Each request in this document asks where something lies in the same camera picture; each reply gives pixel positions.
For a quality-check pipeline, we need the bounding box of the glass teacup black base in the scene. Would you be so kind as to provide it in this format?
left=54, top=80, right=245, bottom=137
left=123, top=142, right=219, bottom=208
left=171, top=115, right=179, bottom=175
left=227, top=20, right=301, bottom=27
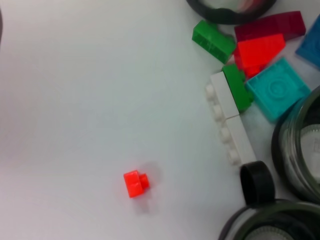
left=186, top=0, right=278, bottom=26
left=271, top=86, right=320, bottom=202
left=217, top=161, right=320, bottom=240

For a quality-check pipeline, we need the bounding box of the white toy brick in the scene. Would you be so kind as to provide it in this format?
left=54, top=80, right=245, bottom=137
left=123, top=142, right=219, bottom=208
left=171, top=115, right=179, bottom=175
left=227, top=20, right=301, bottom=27
left=204, top=71, right=241, bottom=121
left=219, top=116, right=257, bottom=166

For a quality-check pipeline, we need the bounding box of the small red toy brick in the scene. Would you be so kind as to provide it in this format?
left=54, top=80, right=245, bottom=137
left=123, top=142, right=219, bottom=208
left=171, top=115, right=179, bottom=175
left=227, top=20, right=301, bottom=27
left=123, top=169, right=151, bottom=199

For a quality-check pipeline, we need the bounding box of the green toy brick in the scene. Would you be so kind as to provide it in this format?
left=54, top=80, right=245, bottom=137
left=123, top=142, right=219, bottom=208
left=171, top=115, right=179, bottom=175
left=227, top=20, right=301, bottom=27
left=191, top=19, right=237, bottom=65
left=221, top=63, right=255, bottom=112

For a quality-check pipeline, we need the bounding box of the bright red slope brick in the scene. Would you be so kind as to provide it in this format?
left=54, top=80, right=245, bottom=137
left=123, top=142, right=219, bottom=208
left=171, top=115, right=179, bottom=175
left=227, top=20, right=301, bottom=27
left=233, top=33, right=286, bottom=78

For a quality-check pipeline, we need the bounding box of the teal square toy tile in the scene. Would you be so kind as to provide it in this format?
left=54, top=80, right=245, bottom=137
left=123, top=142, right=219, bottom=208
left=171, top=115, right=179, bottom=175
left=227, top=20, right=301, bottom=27
left=244, top=57, right=312, bottom=123

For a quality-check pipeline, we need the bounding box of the dark red toy brick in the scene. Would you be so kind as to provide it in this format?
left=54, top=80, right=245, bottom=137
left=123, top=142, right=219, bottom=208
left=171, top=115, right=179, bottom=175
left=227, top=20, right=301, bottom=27
left=234, top=11, right=307, bottom=43

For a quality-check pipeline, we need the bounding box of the blue square toy tile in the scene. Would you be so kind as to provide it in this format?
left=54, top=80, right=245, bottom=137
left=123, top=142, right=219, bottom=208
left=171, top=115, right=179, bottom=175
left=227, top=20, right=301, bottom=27
left=294, top=14, right=320, bottom=69

